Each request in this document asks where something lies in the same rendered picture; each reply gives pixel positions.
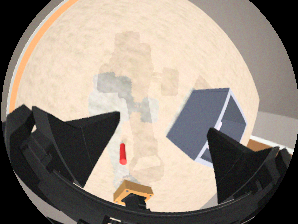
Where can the red peg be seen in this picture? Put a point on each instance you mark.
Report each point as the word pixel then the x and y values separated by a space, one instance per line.
pixel 122 154

